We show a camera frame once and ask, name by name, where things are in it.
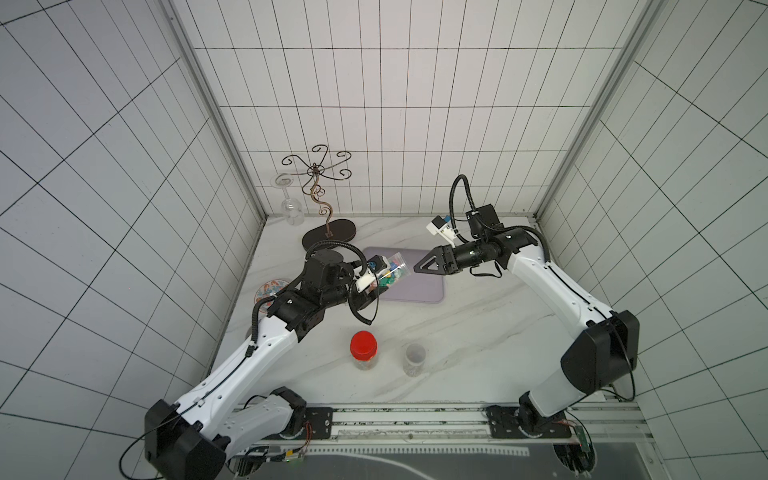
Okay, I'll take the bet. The small clear empty jar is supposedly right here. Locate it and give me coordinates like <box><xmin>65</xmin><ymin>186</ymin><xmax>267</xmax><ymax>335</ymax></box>
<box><xmin>403</xmin><ymin>343</ymin><xmax>427</xmax><ymax>378</ymax></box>

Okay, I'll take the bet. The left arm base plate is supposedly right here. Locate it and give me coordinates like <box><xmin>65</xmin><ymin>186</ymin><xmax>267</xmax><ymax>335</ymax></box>
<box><xmin>285</xmin><ymin>407</ymin><xmax>335</xmax><ymax>441</ymax></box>

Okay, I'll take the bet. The clear jar with colourful candies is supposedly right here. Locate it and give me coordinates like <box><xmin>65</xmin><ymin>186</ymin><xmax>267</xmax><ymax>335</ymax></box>
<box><xmin>374</xmin><ymin>251</ymin><xmax>412</xmax><ymax>291</ymax></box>

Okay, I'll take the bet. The lilac plastic tray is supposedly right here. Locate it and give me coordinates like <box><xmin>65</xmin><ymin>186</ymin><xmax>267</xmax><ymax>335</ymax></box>
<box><xmin>363</xmin><ymin>247</ymin><xmax>445</xmax><ymax>303</ymax></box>

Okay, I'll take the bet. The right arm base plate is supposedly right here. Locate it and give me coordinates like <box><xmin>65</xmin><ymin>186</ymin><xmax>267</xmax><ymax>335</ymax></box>
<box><xmin>483</xmin><ymin>405</ymin><xmax>572</xmax><ymax>440</ymax></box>

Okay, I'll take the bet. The aluminium mounting rail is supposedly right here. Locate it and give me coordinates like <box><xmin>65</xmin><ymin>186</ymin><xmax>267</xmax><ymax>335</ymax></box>
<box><xmin>227</xmin><ymin>403</ymin><xmax>652</xmax><ymax>460</ymax></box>

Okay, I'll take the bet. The metal glass holder stand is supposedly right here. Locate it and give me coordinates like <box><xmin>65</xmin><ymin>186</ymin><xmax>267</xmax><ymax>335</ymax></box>
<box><xmin>280</xmin><ymin>143</ymin><xmax>358</xmax><ymax>253</ymax></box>

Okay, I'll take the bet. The hanging wine glass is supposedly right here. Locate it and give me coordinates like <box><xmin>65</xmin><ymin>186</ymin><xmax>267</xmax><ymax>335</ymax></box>
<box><xmin>271</xmin><ymin>173</ymin><xmax>305</xmax><ymax>226</ymax></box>

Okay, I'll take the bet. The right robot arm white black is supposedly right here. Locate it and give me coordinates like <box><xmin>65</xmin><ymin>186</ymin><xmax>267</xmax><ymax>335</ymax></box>
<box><xmin>413</xmin><ymin>195</ymin><xmax>640</xmax><ymax>437</ymax></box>

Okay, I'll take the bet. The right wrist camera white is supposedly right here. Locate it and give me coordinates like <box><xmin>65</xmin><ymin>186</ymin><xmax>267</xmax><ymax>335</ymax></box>
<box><xmin>426</xmin><ymin>215</ymin><xmax>457</xmax><ymax>246</ymax></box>

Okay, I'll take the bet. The red lid candy jar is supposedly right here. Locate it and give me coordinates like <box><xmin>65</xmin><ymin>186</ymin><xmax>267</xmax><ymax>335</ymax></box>
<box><xmin>350</xmin><ymin>331</ymin><xmax>378</xmax><ymax>370</ymax></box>

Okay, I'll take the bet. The patterned red blue bowl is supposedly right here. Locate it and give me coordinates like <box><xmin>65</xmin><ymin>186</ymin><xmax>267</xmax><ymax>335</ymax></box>
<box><xmin>254</xmin><ymin>279</ymin><xmax>289</xmax><ymax>303</ymax></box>

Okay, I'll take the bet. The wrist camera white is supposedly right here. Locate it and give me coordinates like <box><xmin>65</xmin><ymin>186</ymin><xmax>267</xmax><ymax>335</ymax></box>
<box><xmin>355</xmin><ymin>271</ymin><xmax>379</xmax><ymax>293</ymax></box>
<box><xmin>426</xmin><ymin>215</ymin><xmax>457</xmax><ymax>246</ymax></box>

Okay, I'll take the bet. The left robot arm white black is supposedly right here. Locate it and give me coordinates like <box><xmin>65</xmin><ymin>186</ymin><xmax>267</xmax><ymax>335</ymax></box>
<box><xmin>142</xmin><ymin>240</ymin><xmax>390</xmax><ymax>479</ymax></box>

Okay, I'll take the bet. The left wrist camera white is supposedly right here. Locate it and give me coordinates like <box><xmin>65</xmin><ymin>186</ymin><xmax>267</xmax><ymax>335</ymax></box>
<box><xmin>355</xmin><ymin>271</ymin><xmax>379</xmax><ymax>293</ymax></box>

